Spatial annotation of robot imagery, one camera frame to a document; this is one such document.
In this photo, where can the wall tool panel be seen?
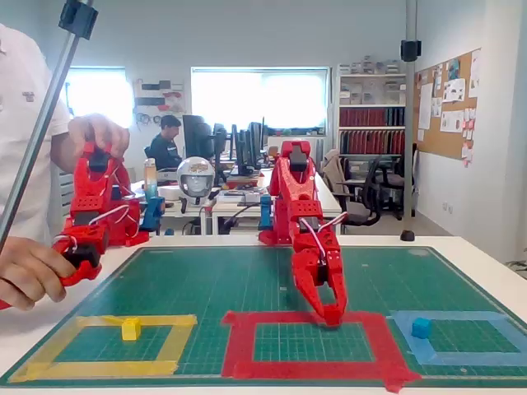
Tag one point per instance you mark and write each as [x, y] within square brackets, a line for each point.
[158, 98]

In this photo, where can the large black monitor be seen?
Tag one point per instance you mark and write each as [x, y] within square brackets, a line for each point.
[197, 136]

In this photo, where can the person's left forearm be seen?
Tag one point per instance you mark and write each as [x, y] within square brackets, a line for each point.
[63, 156]

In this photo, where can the red tape square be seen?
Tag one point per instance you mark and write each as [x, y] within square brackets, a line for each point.
[239, 341]

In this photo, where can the black clamp on slanted pole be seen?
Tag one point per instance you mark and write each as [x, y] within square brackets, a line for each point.
[78, 18]

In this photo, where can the blue toy brick cube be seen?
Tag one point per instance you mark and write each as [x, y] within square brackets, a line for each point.
[421, 328]

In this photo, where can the blue tape square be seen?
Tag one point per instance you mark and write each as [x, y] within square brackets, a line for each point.
[453, 358]

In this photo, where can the orange and teal bottle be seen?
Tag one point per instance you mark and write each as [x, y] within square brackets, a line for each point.
[151, 181]

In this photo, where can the green cutting mat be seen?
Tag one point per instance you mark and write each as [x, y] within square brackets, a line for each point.
[206, 280]

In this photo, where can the black office chair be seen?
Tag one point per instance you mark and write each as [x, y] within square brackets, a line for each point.
[358, 210]
[391, 181]

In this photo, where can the slanted metal pole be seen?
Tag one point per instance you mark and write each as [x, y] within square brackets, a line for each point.
[44, 123]

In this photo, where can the person in white shirt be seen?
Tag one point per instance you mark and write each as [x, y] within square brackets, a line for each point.
[20, 123]

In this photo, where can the white wall outlet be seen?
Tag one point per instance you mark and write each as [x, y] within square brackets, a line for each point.
[448, 207]

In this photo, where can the black round pole foot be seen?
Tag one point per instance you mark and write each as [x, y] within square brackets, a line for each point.
[407, 235]

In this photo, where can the white helmet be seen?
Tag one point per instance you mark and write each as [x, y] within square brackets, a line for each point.
[195, 177]

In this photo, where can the yellow toy brick cube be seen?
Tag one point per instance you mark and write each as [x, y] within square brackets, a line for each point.
[131, 331]

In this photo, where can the white round container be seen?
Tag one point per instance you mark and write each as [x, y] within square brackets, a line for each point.
[169, 193]

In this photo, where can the person's left hand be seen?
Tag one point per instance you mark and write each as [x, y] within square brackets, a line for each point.
[103, 129]

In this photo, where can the seated person in dark shirt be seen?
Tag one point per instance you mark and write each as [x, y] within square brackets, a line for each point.
[164, 152]

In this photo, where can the beige jacket on chair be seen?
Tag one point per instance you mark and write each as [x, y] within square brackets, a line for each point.
[331, 168]

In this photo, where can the small bright window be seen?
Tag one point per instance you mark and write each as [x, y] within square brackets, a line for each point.
[103, 94]

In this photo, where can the red robot arm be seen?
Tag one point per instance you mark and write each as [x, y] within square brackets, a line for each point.
[292, 185]

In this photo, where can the wide bright window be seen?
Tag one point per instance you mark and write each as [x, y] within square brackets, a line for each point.
[255, 98]

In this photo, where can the white shelf with binders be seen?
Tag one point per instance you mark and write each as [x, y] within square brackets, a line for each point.
[370, 119]

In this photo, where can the vertical metal pole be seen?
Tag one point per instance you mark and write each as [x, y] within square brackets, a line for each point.
[411, 123]

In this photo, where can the person's right hand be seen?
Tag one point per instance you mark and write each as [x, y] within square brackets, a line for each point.
[29, 271]

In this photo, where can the green plant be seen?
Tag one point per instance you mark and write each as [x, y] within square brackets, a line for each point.
[519, 265]

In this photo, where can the white office desk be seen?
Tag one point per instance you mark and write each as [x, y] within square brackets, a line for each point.
[329, 201]

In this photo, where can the white drawer cabinet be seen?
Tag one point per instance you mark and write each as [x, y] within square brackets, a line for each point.
[63, 193]

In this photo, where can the red leader arm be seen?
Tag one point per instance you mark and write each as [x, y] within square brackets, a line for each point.
[94, 193]

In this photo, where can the black clamp on vertical pole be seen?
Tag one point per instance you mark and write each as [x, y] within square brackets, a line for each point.
[411, 50]

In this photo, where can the cork pin board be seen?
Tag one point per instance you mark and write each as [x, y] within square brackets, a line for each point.
[436, 144]

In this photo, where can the yellow tape square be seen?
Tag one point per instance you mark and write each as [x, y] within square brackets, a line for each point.
[103, 368]

